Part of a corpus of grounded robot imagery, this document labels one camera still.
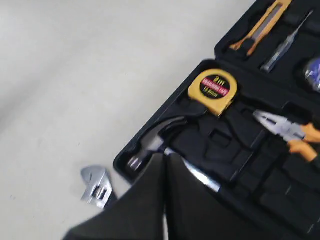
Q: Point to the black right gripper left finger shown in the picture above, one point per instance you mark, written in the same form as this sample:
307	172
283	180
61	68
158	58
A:
137	215

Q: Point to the black electrical tape roll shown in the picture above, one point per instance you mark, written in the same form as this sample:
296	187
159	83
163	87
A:
312	73

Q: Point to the black plastic tool case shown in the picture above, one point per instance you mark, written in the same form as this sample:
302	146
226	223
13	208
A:
260	179

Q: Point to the steel claw hammer black grip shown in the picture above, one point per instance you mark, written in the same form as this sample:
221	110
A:
152	142

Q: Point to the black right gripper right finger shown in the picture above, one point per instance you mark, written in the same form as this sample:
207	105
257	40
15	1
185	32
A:
193	213

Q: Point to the yellow tape measure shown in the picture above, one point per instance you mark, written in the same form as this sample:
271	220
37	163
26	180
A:
215	89

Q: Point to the adjustable wrench black handle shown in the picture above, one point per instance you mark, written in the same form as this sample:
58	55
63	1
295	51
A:
99	190

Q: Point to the orange utility knife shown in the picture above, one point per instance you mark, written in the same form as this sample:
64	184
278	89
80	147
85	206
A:
272	15

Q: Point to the clear tester screwdriver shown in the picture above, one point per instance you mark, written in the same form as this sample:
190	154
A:
283	48

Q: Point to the orange handled pliers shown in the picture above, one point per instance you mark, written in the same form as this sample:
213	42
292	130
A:
298	136

